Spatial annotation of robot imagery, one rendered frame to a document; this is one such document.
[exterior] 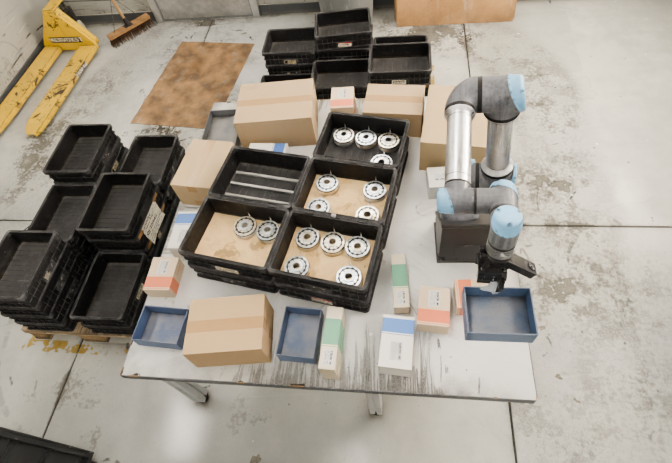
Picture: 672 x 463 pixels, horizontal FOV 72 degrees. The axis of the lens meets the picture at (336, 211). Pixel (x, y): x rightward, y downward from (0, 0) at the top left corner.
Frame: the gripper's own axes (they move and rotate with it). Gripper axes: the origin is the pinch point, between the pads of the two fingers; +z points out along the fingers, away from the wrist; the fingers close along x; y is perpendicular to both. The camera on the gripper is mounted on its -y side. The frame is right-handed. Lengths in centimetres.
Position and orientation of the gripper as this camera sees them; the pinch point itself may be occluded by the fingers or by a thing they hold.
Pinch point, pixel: (495, 289)
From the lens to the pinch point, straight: 154.0
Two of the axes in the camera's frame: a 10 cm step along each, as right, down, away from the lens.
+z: 1.0, 6.6, 7.4
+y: -9.9, -0.3, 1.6
